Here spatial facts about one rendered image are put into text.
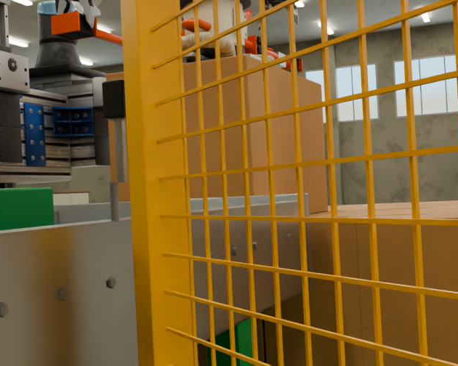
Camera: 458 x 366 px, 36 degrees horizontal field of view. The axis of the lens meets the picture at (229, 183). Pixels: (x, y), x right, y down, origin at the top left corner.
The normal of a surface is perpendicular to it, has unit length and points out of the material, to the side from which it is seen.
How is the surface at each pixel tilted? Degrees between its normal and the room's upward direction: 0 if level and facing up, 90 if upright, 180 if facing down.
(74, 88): 90
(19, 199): 90
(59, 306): 90
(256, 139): 90
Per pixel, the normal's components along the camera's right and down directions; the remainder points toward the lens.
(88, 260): 0.91, -0.05
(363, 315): -0.40, 0.01
